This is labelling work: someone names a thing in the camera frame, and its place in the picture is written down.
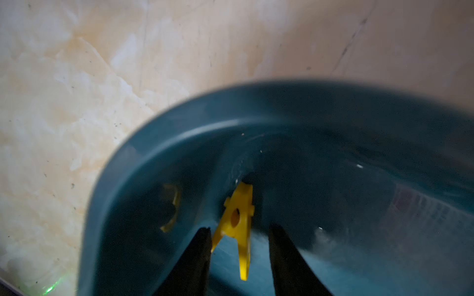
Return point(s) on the teal plastic storage tray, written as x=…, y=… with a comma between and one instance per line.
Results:
x=374, y=187

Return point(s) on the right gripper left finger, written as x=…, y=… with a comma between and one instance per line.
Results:
x=189, y=277

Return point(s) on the yellow clothespin eleventh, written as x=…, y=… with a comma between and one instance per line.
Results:
x=236, y=223

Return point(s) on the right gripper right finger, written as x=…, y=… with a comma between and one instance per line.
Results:
x=292, y=276

